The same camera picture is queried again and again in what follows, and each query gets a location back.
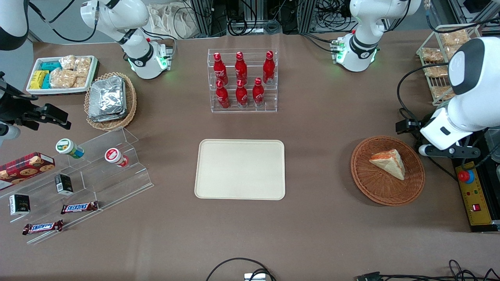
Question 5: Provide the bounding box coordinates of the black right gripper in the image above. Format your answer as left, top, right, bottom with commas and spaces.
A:
0, 76, 72, 132

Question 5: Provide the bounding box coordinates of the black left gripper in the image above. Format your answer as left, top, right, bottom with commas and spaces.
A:
395, 118, 423, 134

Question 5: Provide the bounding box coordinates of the triangular sandwich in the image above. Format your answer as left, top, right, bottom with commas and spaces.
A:
369, 149, 406, 181

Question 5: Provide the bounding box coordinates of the white rectangular snack tray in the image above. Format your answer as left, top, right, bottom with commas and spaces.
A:
26, 55, 98, 96

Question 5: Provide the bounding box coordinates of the round brown wicker basket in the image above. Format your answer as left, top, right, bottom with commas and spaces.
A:
350, 135, 426, 206

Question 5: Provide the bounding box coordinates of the light oval wicker basket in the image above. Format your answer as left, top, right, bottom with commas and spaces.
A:
84, 72, 138, 131

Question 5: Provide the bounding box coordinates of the beige plastic tray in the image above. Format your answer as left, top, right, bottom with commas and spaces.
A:
195, 139, 286, 201

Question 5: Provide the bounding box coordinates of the green lid yogurt cup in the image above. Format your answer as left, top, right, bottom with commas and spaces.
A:
55, 138, 85, 159

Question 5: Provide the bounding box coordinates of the yellow snack pack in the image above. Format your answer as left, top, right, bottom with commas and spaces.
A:
30, 70, 50, 90

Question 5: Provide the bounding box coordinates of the red tartan cookie box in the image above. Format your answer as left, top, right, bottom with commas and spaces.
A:
0, 152, 56, 191

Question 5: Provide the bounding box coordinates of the silver foil packet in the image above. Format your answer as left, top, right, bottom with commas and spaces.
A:
88, 76, 127, 123

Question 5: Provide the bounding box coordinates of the small black carton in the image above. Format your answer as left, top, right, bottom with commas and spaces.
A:
54, 173, 74, 196
9, 194, 31, 216

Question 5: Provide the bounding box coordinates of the red emergency stop button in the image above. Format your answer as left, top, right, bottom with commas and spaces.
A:
457, 169, 476, 184

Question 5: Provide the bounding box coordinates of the red lid yogurt cup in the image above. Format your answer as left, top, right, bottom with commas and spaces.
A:
104, 147, 130, 168

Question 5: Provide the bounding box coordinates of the clear acrylic step shelf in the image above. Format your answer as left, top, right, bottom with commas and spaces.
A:
76, 126, 154, 213
0, 142, 103, 245

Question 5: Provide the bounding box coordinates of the Snickers chocolate bar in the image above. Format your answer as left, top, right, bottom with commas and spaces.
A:
22, 219, 64, 236
60, 201, 100, 215

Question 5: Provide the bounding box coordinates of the yellow black control box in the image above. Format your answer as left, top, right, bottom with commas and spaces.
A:
452, 158, 500, 234

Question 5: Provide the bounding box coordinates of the red cola bottle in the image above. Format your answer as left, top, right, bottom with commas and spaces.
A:
213, 52, 229, 85
262, 50, 275, 85
234, 51, 248, 84
215, 80, 230, 109
252, 77, 265, 107
235, 79, 249, 108

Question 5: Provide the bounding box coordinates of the clear acrylic bottle rack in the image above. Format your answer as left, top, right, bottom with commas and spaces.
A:
207, 48, 278, 114

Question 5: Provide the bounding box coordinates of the white cloth bag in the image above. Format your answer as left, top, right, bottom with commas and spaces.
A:
147, 3, 198, 40

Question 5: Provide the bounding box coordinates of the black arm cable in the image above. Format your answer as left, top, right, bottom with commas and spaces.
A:
396, 62, 458, 119
28, 0, 99, 43

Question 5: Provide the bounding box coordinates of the white wire rack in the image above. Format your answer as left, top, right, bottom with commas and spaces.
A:
416, 24, 482, 106

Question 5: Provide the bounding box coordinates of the aluminium frame post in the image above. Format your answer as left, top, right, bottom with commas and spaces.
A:
296, 0, 317, 34
191, 0, 214, 38

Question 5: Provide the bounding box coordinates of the tangled black cable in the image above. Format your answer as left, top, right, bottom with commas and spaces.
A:
353, 259, 500, 281

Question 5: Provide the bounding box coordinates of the looped black cable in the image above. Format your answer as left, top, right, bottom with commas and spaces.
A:
205, 257, 277, 281

